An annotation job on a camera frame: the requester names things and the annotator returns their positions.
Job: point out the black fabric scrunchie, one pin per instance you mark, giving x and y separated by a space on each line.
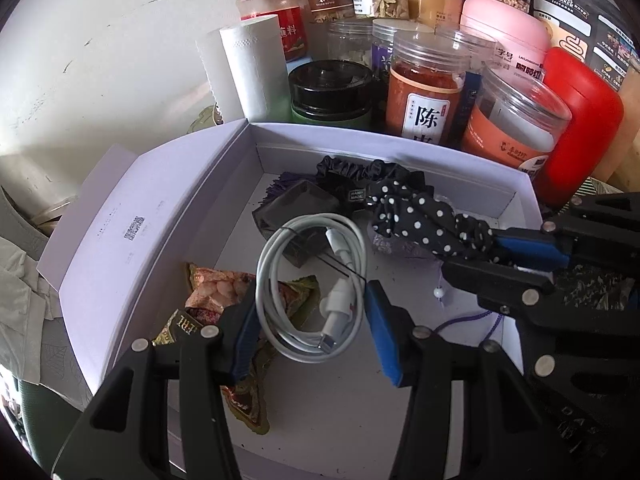
348 181

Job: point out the grey upholstered chair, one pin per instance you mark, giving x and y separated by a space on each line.
59 369

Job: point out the white cloth garment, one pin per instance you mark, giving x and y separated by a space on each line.
27 301

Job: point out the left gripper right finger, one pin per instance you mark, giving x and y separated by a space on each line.
469 415

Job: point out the brown patterned snack packet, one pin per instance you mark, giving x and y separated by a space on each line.
214 299

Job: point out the white paper roll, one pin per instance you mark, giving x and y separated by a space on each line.
246 70

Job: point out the black white polka-dot scrunchie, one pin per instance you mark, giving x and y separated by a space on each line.
421 219

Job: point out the red-label black-lid jar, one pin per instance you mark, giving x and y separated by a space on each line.
290 19

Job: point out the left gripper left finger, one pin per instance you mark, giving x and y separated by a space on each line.
123 434

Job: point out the pink plastic bottle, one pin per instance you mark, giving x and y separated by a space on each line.
523 40

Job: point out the kraft paper pouch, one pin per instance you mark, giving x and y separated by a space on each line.
620 164

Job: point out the red plastic canister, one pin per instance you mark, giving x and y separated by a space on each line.
597 112

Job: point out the black printed foil bag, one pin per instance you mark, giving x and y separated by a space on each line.
591 30

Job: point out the orange-label clear jar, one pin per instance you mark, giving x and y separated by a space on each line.
516 120

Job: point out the black lid dark jar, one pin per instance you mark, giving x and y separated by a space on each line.
332 93

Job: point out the white open gift box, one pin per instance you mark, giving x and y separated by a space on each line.
118 255

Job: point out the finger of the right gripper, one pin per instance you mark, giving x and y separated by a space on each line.
599 233
528 296

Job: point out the gold black-lid jar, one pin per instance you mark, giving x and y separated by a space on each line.
432 2

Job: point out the red-powder clear jar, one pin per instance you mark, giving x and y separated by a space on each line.
425 81

